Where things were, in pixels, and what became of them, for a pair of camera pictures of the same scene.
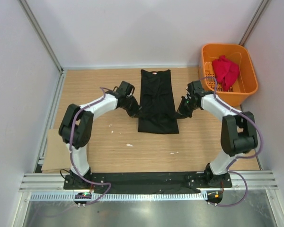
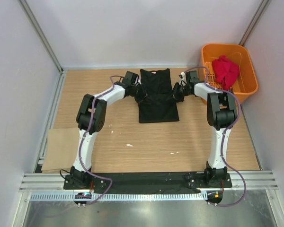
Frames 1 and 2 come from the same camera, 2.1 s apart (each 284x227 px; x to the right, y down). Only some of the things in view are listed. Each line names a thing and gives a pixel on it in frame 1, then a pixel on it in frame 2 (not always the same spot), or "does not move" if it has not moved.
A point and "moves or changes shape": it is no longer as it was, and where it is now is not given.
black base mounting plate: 161,181 does not move
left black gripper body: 132,107 -> 138,92
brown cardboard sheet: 57,156 does not move
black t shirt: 157,113 moves or changes shape
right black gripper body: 186,107 -> 180,92
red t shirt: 225,71 does not move
